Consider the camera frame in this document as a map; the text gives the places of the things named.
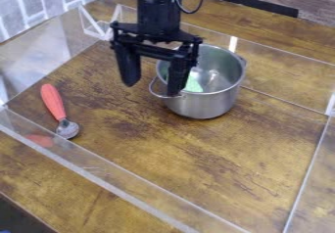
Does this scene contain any clear acrylic enclosure wall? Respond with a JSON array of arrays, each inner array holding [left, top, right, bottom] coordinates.
[[0, 108, 249, 233]]

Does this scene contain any orange handled metal spoon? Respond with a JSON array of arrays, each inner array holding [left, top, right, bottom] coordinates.
[[40, 84, 80, 139]]

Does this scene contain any black strip on wall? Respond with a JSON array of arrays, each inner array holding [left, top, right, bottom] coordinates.
[[223, 0, 299, 18]]

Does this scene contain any clear acrylic corner bracket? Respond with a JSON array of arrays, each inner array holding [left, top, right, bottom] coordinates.
[[77, 6, 121, 41]]

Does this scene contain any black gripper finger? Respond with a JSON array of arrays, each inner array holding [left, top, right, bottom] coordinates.
[[113, 42, 141, 87], [167, 53, 196, 97]]

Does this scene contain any silver metal pot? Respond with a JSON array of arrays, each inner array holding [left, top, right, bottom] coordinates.
[[149, 44, 247, 119]]

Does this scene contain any green knitted object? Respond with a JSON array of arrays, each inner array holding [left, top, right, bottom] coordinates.
[[183, 73, 203, 92]]

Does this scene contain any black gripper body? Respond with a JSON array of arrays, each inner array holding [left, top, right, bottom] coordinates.
[[109, 0, 203, 60]]

